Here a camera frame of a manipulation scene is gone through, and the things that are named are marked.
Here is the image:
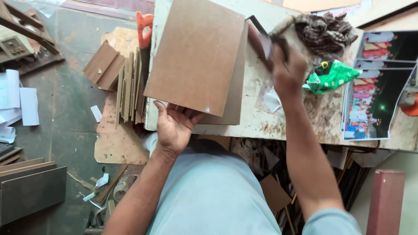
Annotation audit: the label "person's left hand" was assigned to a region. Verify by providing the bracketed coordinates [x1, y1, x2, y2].
[153, 100, 205, 156]

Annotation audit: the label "person's right hand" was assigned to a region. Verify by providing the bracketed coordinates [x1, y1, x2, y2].
[270, 42, 308, 104]

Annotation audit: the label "dark metal-bladed tool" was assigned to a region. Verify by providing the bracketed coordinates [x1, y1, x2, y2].
[245, 15, 291, 71]

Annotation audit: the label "brown hardboard sheet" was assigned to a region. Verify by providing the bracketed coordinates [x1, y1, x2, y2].
[143, 0, 246, 117]

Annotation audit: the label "white paper piece on table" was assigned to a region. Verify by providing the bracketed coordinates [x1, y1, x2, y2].
[263, 87, 283, 114]

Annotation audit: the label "green plastic packet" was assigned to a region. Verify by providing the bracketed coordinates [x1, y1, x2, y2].
[302, 60, 362, 95]

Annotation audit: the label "brown striped rag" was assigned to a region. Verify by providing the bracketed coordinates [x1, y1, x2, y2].
[294, 12, 359, 60]

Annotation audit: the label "torn brown cardboard sheet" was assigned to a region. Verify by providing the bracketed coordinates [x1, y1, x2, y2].
[94, 27, 150, 165]

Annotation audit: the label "grey-brown backing board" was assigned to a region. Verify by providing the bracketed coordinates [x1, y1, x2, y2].
[195, 22, 249, 126]

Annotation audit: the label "person's light blue shirt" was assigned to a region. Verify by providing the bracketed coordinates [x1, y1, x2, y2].
[141, 132, 362, 235]

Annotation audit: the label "clear tape roll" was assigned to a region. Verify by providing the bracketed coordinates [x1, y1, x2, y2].
[113, 175, 137, 202]

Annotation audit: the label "small white paper scrap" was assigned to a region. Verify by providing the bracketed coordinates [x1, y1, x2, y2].
[90, 105, 103, 123]

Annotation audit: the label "large printed photograph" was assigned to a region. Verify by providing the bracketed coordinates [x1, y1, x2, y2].
[340, 64, 416, 141]

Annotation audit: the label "brown wooden moulding piece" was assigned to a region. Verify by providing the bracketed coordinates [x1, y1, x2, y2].
[83, 40, 126, 91]

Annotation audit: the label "printed photograph with dark sky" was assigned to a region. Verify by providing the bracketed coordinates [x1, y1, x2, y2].
[356, 30, 418, 63]

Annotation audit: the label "heap of scraps under table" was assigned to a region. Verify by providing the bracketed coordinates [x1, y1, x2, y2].
[231, 137, 381, 235]

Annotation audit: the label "orange and grey object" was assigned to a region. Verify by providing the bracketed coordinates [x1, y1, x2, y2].
[398, 86, 418, 117]

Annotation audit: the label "stack of dark boards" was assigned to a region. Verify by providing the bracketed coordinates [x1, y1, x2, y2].
[0, 158, 67, 227]

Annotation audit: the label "pile of white papers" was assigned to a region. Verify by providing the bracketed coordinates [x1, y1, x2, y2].
[0, 69, 40, 144]

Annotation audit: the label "bundle of wooden frame strips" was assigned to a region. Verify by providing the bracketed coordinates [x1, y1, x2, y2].
[115, 47, 146, 129]

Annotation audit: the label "orange-handled hand saw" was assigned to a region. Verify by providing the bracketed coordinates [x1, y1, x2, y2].
[136, 12, 154, 50]

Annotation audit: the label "red-brown wooden post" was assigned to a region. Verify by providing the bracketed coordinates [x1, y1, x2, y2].
[366, 169, 406, 235]

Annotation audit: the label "wooden frame with machine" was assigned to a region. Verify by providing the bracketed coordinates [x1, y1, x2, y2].
[0, 0, 65, 76]

